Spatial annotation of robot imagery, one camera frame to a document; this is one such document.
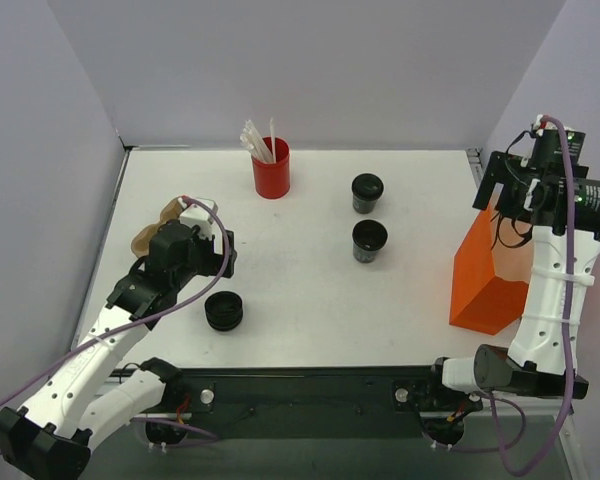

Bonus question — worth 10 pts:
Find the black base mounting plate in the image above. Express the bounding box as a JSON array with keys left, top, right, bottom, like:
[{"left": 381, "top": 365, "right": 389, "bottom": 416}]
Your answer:
[{"left": 124, "top": 367, "right": 481, "bottom": 441}]

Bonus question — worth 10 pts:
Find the brown cardboard cup carrier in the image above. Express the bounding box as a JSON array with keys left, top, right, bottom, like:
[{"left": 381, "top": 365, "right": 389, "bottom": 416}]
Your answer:
[{"left": 131, "top": 197, "right": 184, "bottom": 258}]

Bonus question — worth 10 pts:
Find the stack of black lids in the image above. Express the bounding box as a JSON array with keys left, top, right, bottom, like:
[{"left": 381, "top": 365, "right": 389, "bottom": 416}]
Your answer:
[{"left": 204, "top": 291, "right": 243, "bottom": 332}]

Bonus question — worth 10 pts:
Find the white wrapped straw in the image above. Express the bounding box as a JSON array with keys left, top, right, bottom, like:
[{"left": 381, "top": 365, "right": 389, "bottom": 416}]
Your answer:
[{"left": 269, "top": 117, "right": 277, "bottom": 164}]

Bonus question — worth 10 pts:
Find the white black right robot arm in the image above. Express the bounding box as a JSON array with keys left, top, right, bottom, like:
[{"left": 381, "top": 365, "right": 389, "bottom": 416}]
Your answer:
[{"left": 423, "top": 116, "right": 600, "bottom": 408}]

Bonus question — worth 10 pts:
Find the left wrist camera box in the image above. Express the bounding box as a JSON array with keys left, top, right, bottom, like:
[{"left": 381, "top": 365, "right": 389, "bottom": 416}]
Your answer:
[{"left": 177, "top": 196, "right": 214, "bottom": 240}]

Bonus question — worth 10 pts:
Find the black paper coffee cup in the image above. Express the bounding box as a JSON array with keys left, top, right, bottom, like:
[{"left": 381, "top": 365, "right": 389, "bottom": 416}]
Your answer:
[{"left": 352, "top": 195, "right": 379, "bottom": 215}]

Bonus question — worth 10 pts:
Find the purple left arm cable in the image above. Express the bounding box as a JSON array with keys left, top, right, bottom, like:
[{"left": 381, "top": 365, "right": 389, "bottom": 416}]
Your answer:
[{"left": 0, "top": 197, "right": 229, "bottom": 456}]

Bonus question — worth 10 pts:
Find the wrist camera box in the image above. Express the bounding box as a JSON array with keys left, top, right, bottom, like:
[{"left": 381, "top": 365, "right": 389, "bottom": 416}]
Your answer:
[
  {"left": 530, "top": 114, "right": 559, "bottom": 138},
  {"left": 177, "top": 196, "right": 214, "bottom": 240}
]

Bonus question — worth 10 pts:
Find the red cylindrical straw holder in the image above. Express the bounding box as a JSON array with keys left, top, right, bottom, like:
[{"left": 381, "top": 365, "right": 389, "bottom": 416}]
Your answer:
[{"left": 251, "top": 137, "right": 291, "bottom": 199}]

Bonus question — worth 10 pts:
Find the black cup lid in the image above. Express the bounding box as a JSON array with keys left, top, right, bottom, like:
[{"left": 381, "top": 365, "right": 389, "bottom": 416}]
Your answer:
[{"left": 351, "top": 173, "right": 384, "bottom": 201}]

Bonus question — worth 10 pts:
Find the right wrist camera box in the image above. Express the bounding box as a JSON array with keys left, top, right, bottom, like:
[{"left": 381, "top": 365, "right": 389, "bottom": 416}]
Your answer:
[{"left": 530, "top": 114, "right": 559, "bottom": 138}]

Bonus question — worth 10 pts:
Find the orange paper bag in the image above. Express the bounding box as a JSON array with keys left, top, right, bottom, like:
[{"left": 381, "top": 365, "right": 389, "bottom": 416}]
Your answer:
[{"left": 449, "top": 207, "right": 533, "bottom": 335}]

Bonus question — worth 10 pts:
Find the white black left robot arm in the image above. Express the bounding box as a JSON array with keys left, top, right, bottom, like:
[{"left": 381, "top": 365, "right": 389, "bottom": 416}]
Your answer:
[{"left": 0, "top": 220, "right": 237, "bottom": 479}]

